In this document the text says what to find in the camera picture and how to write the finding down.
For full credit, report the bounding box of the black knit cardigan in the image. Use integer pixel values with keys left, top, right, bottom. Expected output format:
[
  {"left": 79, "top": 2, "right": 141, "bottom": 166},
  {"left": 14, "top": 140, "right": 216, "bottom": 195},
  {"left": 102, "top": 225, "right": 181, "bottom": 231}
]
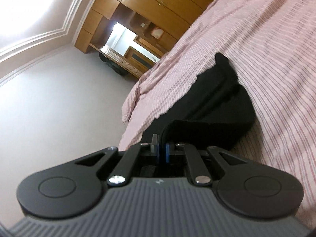
[{"left": 141, "top": 53, "right": 256, "bottom": 159}]

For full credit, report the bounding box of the dark green hanging jacket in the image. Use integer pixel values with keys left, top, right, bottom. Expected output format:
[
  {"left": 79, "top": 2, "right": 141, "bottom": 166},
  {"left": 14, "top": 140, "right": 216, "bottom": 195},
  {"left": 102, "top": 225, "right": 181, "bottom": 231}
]
[{"left": 99, "top": 53, "right": 129, "bottom": 76}]

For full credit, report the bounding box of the red white box on shelf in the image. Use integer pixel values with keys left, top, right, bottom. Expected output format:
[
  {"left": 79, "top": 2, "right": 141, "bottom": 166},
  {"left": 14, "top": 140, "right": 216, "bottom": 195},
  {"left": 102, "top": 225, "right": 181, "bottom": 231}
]
[{"left": 150, "top": 26, "right": 165, "bottom": 40}]

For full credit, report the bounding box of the pink checked bed cover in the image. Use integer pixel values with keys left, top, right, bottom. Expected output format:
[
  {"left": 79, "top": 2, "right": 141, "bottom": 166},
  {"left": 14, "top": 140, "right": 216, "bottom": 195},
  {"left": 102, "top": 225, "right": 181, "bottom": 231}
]
[{"left": 118, "top": 0, "right": 315, "bottom": 228}]

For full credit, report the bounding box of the large wooden wardrobe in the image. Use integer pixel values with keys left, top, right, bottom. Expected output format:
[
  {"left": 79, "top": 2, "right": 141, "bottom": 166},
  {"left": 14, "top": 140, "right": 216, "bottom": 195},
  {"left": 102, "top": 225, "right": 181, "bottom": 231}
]
[{"left": 74, "top": 0, "right": 213, "bottom": 54}]

